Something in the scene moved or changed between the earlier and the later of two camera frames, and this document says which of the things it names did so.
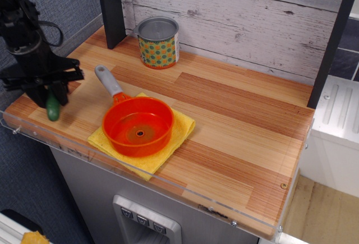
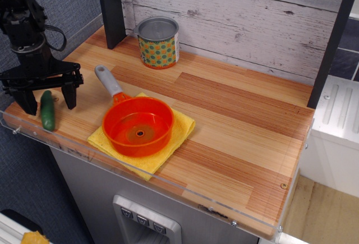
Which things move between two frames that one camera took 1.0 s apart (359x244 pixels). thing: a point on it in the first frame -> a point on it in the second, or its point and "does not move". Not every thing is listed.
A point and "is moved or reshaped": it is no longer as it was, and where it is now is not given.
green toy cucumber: (53, 105) is moved or reshaped
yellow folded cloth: (143, 167) does not move
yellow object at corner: (34, 238) does not move
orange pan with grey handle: (136, 127) does not move
